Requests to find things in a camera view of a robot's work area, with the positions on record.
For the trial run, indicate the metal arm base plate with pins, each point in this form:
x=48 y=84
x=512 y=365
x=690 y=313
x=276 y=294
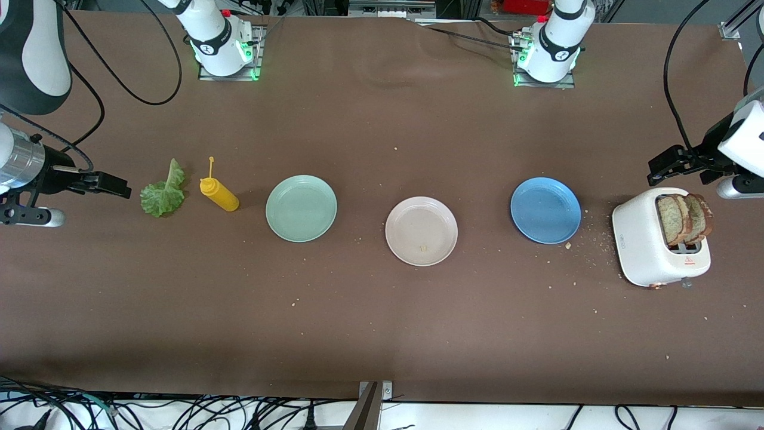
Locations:
x=546 y=85
x=259 y=65

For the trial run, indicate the red box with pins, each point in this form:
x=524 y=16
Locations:
x=525 y=6

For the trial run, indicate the silver corner bracket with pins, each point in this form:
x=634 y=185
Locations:
x=387 y=391

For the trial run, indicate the brown bread slice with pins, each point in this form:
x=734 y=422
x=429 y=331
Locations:
x=702 y=218
x=669 y=221

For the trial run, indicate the yellow mustard squeeze bottle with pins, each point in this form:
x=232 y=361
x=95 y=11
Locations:
x=222 y=197

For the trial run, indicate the green lettuce leaf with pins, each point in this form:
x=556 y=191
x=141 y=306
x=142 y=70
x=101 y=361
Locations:
x=161 y=200

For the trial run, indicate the brown table cover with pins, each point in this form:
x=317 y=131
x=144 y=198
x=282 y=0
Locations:
x=358 y=119

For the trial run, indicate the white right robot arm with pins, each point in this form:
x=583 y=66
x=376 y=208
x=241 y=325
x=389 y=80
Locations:
x=36 y=54

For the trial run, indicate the grey metal equipment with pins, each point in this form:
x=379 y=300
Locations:
x=388 y=9

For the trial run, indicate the white toaster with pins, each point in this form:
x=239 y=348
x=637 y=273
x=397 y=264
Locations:
x=638 y=239

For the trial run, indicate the grey metal strut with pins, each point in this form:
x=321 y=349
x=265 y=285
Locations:
x=364 y=412

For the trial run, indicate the light green plate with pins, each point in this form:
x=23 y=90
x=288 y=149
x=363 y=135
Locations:
x=301 y=209

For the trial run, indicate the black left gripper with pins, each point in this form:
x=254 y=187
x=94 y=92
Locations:
x=710 y=145

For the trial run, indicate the beige plate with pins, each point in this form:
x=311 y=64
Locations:
x=418 y=227

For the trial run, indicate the blue plate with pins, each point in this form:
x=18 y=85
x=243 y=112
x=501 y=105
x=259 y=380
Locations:
x=545 y=210

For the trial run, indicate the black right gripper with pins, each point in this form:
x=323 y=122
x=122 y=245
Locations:
x=58 y=166

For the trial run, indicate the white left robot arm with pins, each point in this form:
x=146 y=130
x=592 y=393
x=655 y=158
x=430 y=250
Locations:
x=558 y=42

